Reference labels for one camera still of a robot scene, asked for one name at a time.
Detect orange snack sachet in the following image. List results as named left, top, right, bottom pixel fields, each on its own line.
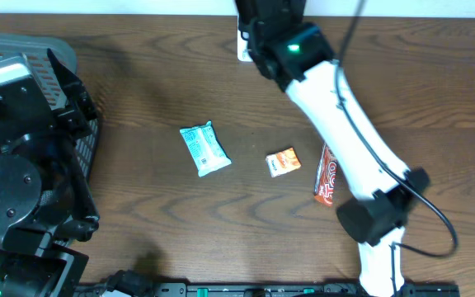
left=266, top=148, right=301, bottom=177

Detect white teal snack packet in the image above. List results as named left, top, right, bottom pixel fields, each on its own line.
left=180, top=120, right=232, bottom=177

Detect red Top chocolate bar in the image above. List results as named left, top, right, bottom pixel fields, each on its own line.
left=313, top=144, right=338, bottom=207

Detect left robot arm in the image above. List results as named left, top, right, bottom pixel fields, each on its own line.
left=0, top=51, right=99, bottom=296

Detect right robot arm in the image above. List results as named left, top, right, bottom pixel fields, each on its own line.
left=235, top=0, right=429, bottom=296

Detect white barcode scanner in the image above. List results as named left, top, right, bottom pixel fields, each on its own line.
left=237, top=17, right=252, bottom=63

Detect grey plastic mesh basket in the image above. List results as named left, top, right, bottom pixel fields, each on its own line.
left=0, top=32, right=101, bottom=252

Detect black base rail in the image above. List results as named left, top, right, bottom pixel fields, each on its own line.
left=76, top=281, right=461, bottom=297

